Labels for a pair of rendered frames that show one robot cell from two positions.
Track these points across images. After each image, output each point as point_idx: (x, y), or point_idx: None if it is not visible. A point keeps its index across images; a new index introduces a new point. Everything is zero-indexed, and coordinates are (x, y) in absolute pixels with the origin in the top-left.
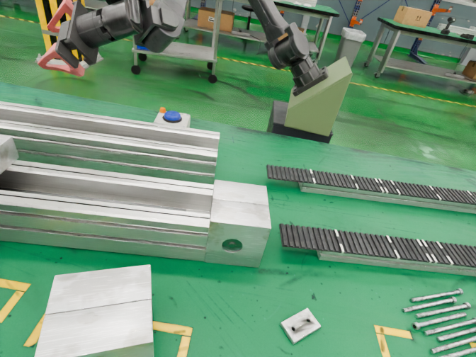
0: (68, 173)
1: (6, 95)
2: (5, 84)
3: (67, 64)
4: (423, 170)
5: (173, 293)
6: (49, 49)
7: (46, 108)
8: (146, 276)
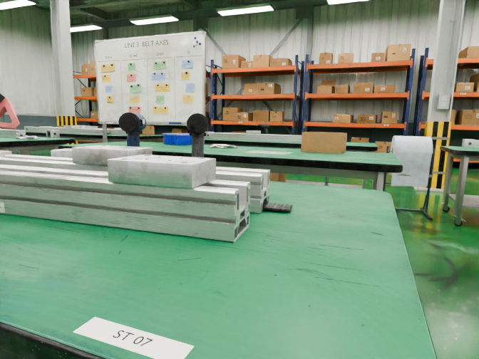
0: (52, 160)
1: (28, 274)
2: (1, 310)
3: (2, 115)
4: None
5: None
6: (11, 105)
7: (23, 174)
8: (54, 149)
